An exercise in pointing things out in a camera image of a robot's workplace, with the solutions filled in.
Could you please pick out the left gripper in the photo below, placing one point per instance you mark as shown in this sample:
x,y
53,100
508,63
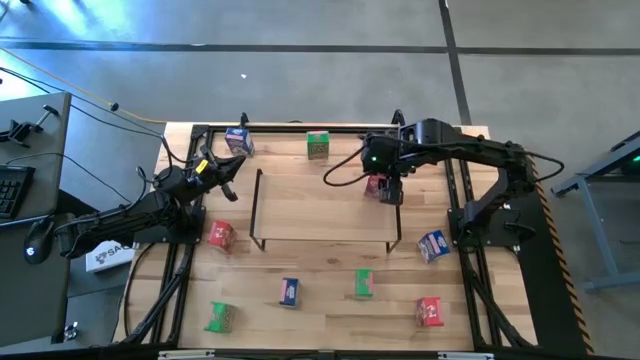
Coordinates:
x,y
207,177

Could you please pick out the black keyboard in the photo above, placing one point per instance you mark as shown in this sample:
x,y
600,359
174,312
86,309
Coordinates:
x,y
12,190

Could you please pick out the black aluminium rig frame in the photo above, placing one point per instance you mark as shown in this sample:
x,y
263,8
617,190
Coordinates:
x,y
280,130

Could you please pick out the dark grey side desk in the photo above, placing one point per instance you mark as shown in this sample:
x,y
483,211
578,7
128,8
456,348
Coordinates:
x,y
30,300

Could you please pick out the small silver clamp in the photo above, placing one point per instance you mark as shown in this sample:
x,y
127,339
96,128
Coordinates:
x,y
71,331

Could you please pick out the blue Frosted Flakes cereal box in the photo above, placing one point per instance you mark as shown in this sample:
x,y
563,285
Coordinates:
x,y
239,142
433,246
289,292

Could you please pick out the grey blue table frame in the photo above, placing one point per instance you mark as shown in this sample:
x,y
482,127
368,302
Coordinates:
x,y
597,225

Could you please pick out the black computer mouse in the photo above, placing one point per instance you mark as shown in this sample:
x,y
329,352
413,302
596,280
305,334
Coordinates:
x,y
37,242

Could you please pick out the wooden shelf with black legs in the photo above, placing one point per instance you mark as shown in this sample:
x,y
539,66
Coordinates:
x,y
325,205

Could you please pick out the white metal bracket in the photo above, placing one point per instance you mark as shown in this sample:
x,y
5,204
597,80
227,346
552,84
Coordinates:
x,y
185,355
465,355

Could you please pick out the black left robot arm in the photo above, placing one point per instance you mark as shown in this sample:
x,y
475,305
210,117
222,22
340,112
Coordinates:
x,y
125,216

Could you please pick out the black desk clamp mount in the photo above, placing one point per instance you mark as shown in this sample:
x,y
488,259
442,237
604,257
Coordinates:
x,y
20,131

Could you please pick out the white printed cardboard box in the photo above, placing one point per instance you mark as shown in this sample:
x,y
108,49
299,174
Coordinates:
x,y
107,257

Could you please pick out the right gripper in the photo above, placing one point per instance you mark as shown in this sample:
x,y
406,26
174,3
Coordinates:
x,y
387,155

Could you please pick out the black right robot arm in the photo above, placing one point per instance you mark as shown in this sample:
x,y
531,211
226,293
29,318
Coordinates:
x,y
480,147

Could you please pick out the yellow black hazard tape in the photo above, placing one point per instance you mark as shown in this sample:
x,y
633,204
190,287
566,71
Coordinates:
x,y
565,270

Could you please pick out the red Froot Loops cereal box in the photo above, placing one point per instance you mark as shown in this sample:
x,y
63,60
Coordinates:
x,y
221,236
372,187
429,312

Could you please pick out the green Apple Jacks cereal box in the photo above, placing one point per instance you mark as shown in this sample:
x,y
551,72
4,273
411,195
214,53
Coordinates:
x,y
364,284
220,318
318,146

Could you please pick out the black rig base platform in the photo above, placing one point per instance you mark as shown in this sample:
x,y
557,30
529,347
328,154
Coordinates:
x,y
545,300

